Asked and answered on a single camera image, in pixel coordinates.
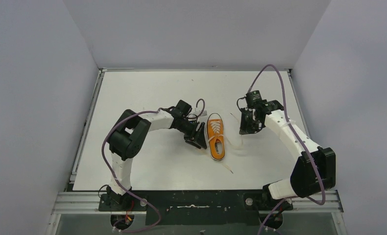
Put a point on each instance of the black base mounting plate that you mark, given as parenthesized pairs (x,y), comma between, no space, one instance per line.
(193,207)

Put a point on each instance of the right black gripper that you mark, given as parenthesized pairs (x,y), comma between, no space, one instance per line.
(246,129)

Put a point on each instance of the aluminium front rail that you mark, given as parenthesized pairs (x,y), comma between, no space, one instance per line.
(88,203)

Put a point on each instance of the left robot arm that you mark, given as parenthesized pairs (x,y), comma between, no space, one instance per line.
(128,135)

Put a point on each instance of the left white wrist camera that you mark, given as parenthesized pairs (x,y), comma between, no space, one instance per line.
(200,112)

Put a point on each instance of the aluminium right table rail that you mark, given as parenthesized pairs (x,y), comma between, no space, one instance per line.
(289,71)

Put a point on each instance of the orange canvas sneaker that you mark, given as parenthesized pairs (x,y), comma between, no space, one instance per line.
(215,131)

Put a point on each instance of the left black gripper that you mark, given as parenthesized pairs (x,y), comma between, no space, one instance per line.
(197,133)

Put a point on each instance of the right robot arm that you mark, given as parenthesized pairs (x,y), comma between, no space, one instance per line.
(314,168)

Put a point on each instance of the cream shoelace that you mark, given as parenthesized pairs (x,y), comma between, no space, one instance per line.
(232,145)

